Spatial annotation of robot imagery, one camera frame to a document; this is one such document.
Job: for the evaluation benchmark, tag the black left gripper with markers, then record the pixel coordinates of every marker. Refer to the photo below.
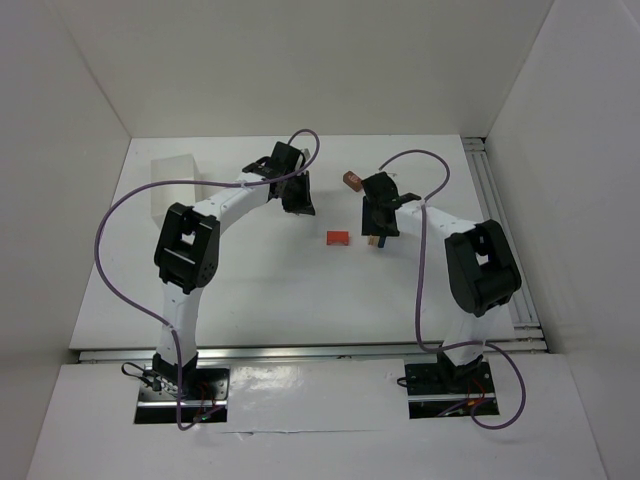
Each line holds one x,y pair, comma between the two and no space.
298,195

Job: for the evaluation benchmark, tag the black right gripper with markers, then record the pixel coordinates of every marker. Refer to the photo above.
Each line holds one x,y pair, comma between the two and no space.
379,223

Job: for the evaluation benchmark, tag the brown balloon wood block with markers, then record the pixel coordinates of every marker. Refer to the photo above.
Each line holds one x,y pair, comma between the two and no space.
353,181

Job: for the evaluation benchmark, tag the red arch wood block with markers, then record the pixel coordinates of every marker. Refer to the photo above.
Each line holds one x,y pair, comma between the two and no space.
337,237

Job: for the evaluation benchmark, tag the white perforated plastic box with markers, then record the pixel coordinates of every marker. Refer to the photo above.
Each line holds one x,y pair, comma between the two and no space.
181,167

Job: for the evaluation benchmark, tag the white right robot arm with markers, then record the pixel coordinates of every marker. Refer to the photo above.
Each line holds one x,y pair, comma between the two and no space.
479,268

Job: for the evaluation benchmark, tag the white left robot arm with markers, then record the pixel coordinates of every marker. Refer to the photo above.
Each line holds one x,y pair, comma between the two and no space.
188,250

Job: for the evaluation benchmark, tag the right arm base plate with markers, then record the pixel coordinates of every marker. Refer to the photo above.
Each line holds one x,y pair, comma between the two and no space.
430,396

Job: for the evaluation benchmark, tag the aluminium rail front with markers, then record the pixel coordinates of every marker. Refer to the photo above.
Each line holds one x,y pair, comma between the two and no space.
226,355

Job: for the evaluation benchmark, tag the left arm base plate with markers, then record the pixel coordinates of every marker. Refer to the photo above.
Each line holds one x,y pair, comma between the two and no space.
206,401

